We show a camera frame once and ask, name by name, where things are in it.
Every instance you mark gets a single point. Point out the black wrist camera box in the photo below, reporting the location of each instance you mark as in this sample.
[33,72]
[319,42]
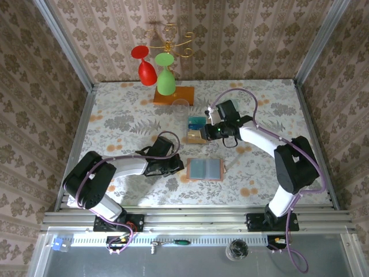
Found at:
[162,146]
[227,111]

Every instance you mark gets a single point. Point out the blue plastic connector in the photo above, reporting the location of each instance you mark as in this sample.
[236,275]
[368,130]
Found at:
[58,244]

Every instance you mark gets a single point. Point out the grey metal shelf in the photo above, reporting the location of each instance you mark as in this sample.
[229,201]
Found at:
[187,265]

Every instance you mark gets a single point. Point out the black wiring connector board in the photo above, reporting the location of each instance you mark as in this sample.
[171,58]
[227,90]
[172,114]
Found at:
[276,242]
[118,242]

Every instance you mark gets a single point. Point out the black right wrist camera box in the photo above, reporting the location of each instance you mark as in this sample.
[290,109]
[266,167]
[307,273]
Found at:
[227,111]

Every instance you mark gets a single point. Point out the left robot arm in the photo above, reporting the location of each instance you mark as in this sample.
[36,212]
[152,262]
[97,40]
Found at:
[89,181]

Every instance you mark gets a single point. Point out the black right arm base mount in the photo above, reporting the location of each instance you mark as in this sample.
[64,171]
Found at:
[253,222]

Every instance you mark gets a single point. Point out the aluminium side rail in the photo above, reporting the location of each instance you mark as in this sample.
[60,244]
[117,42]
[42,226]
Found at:
[314,135]
[83,124]

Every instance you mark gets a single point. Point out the red wine glass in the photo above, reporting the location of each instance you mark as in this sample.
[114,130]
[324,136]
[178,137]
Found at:
[147,73]

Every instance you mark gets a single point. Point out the aluminium front rail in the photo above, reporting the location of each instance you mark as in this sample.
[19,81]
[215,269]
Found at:
[201,222]

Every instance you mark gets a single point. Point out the small wooden card box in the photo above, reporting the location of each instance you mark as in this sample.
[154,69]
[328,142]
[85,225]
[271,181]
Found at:
[186,135]

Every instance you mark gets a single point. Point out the gold credit card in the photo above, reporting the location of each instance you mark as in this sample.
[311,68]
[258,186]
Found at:
[194,137]

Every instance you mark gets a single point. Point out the clear round glass jar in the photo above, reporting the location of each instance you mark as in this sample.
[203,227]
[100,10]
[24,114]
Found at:
[237,250]

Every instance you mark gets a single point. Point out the aluminium frame post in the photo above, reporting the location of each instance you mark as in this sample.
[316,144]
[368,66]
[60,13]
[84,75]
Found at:
[320,43]
[66,46]

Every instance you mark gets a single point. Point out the blue credit card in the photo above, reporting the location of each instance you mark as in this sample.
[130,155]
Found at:
[194,127]

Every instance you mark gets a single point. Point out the clear plastic cup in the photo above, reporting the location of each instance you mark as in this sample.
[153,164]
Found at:
[181,108]

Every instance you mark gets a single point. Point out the green wine glass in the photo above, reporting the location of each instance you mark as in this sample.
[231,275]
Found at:
[165,83]

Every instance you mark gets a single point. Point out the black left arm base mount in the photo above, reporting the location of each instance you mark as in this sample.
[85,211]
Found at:
[135,220]

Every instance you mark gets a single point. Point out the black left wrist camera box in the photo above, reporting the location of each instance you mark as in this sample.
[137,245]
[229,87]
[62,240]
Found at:
[162,146]

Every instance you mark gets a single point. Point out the floral patterned tablecloth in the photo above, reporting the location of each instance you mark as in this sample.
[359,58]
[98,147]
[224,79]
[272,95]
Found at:
[138,115]

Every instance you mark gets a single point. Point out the orange wooden rack base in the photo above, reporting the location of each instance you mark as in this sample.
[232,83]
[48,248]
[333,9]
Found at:
[184,96]

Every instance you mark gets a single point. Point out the orange framed card tray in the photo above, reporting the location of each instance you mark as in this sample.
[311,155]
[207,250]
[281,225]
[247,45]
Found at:
[204,170]

